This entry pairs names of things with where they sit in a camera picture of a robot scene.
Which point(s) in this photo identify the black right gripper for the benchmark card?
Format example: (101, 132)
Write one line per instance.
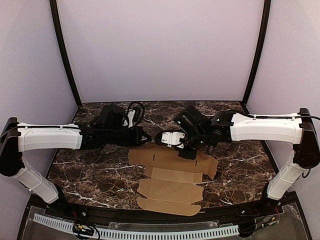
(186, 152)

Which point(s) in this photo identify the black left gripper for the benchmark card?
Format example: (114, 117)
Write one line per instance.
(137, 136)

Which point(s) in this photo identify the brown cardboard box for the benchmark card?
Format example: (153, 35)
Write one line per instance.
(171, 184)

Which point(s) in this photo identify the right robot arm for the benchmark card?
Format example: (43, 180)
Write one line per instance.
(232, 126)

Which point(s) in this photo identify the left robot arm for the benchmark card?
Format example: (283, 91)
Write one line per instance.
(114, 126)

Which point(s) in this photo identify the small circuit board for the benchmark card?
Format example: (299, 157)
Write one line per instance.
(82, 229)

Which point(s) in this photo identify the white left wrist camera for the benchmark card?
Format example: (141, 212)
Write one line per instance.
(134, 114)

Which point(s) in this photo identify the black front rail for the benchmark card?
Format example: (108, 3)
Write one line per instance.
(232, 214)

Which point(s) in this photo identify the white slotted cable duct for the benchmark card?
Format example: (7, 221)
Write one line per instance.
(128, 231)

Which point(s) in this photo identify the left black frame post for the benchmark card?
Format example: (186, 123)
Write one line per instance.
(63, 52)

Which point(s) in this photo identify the black frame post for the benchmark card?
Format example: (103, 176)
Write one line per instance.
(258, 51)
(63, 52)

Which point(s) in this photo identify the right black frame post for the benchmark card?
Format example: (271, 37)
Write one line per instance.
(258, 51)

